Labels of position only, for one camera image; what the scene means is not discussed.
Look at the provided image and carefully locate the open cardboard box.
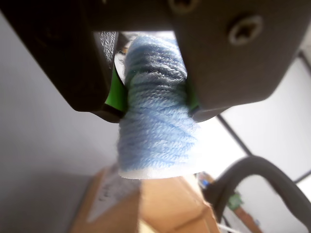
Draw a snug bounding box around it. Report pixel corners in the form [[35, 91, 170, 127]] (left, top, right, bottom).
[[69, 167, 220, 233]]

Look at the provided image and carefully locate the white usb cable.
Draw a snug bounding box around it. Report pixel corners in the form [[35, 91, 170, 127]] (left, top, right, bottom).
[[218, 224, 240, 233]]

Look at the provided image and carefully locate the thick black camera cable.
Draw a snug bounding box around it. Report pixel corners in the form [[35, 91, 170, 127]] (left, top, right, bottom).
[[206, 155, 311, 233]]

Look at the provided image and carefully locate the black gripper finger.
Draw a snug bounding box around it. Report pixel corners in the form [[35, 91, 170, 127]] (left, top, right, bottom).
[[170, 0, 311, 122], [0, 0, 171, 124]]

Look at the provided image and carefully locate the blue yarn block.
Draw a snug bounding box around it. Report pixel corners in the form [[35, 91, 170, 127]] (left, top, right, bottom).
[[116, 33, 203, 181]]

